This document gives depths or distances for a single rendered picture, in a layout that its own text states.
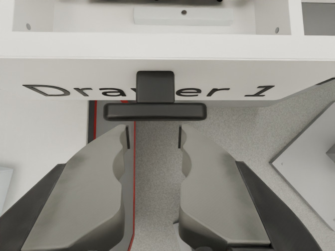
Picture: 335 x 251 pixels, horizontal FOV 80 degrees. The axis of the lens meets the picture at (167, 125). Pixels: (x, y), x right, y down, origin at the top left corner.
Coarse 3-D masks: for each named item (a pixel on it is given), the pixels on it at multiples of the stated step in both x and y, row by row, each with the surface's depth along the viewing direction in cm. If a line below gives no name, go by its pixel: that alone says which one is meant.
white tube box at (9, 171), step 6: (0, 168) 26; (6, 168) 27; (0, 174) 25; (6, 174) 26; (0, 180) 26; (6, 180) 27; (0, 186) 26; (6, 186) 27; (0, 192) 26; (6, 192) 27; (0, 198) 26; (0, 204) 26; (0, 210) 27
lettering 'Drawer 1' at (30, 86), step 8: (32, 88) 18; (56, 88) 18; (88, 88) 18; (104, 88) 19; (112, 88) 19; (192, 88) 19; (224, 88) 19; (48, 96) 21; (56, 96) 21; (88, 96) 21; (112, 96) 21; (184, 96) 22; (192, 96) 22; (208, 96) 22; (248, 96) 22; (256, 96) 22
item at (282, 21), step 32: (0, 0) 16; (32, 0) 19; (64, 0) 23; (96, 0) 23; (128, 0) 23; (160, 0) 23; (192, 0) 23; (224, 0) 23; (256, 0) 23; (288, 0) 17; (96, 32) 22; (128, 32) 23; (160, 32) 23; (192, 32) 23; (224, 32) 23; (256, 32) 23; (288, 32) 17
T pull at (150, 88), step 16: (144, 80) 14; (160, 80) 14; (144, 96) 14; (160, 96) 14; (112, 112) 14; (128, 112) 14; (144, 112) 14; (160, 112) 14; (176, 112) 14; (192, 112) 14
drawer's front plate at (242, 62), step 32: (0, 32) 12; (32, 32) 13; (64, 32) 13; (0, 64) 13; (32, 64) 13; (64, 64) 13; (96, 64) 13; (128, 64) 14; (160, 64) 14; (192, 64) 14; (224, 64) 14; (256, 64) 14; (288, 64) 14; (320, 64) 14; (32, 96) 21; (64, 96) 21; (96, 96) 22; (128, 96) 22; (224, 96) 22
